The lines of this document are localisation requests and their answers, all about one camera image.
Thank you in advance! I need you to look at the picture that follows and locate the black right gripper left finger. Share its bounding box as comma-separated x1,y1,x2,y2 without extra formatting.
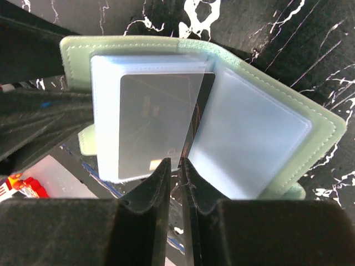
1,158,171,265

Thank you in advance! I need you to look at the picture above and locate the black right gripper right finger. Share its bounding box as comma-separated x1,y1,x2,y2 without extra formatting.
181,159,354,265

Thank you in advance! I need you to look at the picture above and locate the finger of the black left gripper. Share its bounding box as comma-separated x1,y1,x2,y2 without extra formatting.
1,90,93,166
1,15,77,83

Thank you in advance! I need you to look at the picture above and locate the mint green card holder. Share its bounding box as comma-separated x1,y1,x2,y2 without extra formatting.
60,36,347,199

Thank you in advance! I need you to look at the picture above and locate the black VIP credit card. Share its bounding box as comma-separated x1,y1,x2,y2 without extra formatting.
118,72,215,180

